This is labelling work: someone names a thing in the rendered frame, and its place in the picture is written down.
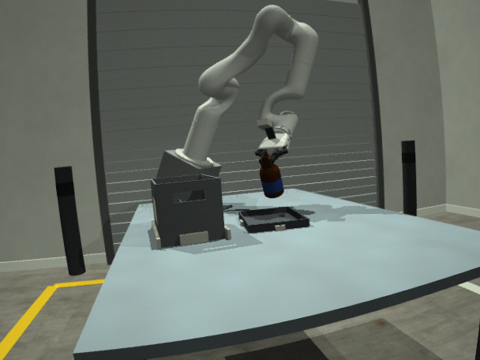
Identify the brown bottle with blue label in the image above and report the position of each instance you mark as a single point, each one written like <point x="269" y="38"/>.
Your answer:
<point x="271" y="179"/>

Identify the dark grey crate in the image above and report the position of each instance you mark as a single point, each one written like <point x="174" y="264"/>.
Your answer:
<point x="181" y="212"/>

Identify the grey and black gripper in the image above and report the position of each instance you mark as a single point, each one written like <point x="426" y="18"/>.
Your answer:
<point x="274" y="145"/>

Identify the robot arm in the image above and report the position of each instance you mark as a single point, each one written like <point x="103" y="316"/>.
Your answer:
<point x="218" y="82"/>

